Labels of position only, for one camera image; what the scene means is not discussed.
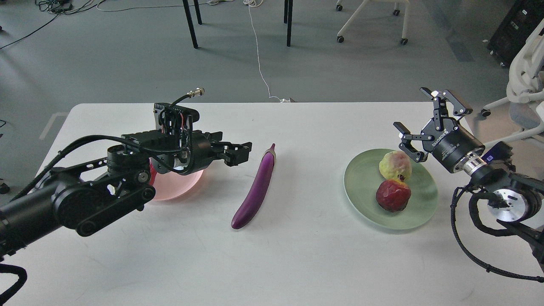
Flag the white rolling chair base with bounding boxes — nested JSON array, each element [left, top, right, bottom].
[[336, 0, 411, 45]]

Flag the black floor cables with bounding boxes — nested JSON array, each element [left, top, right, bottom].
[[0, 0, 107, 49]]

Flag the black cabinet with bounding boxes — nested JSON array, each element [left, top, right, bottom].
[[487, 0, 544, 68]]

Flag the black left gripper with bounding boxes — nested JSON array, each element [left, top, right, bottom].
[[187, 130, 252, 169]]

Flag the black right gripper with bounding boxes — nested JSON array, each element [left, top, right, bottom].
[[393, 88, 485, 173]]

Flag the pink plate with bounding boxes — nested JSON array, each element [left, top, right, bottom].
[[153, 170, 205, 201]]

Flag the yellow green fruit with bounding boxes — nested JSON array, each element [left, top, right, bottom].
[[378, 150, 412, 182]]

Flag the purple eggplant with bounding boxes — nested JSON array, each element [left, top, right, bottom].
[[231, 143, 276, 230]]

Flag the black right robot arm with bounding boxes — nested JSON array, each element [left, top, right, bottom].
[[393, 87, 543, 283]]

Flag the red chili pepper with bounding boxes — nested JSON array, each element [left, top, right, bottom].
[[149, 163, 157, 186]]

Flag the green plate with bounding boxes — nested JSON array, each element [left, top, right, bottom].
[[343, 148, 439, 231]]

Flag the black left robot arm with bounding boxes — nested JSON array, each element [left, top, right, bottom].
[[0, 88, 252, 257]]

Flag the white office chair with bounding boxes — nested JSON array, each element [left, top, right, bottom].
[[480, 21, 544, 148]]

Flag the red pomegranate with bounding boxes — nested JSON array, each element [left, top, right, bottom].
[[375, 179, 411, 213]]

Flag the black table legs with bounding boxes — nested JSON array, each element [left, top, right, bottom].
[[183, 0, 294, 49]]

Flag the white cable on floor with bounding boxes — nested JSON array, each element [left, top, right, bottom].
[[243, 0, 291, 103]]

